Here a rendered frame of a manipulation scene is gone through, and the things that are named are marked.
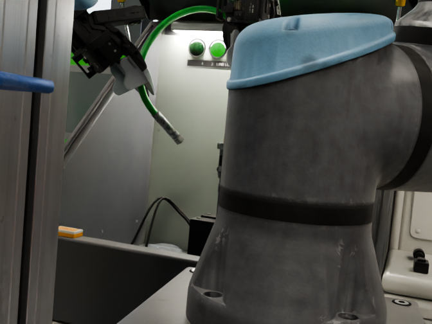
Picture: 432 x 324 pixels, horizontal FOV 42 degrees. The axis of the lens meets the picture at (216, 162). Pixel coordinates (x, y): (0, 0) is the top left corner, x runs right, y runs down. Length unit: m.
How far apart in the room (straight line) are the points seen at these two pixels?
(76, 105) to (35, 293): 3.82
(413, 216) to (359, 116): 0.74
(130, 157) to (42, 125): 1.15
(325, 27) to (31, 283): 0.24
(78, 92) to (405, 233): 3.29
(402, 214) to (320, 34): 0.78
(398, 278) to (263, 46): 0.58
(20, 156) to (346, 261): 0.22
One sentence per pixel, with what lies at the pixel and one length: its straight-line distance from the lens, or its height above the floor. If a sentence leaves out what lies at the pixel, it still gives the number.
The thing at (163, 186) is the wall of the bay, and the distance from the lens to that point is 1.56.
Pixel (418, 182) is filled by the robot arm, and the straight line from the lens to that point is 0.45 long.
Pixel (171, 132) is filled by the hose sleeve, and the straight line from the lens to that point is 1.17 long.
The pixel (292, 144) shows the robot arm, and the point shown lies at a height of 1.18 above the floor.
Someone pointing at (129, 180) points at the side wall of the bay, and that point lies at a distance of 1.47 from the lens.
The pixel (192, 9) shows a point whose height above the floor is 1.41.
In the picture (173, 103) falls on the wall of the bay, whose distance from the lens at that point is 1.55.
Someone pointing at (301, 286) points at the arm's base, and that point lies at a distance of 0.37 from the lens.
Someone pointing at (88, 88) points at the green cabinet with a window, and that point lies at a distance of 4.09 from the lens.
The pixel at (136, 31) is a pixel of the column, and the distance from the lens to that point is 5.07.
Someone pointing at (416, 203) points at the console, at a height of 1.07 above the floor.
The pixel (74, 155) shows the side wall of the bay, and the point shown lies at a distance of 1.24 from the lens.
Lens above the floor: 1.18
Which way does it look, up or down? 4 degrees down
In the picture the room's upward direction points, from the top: 5 degrees clockwise
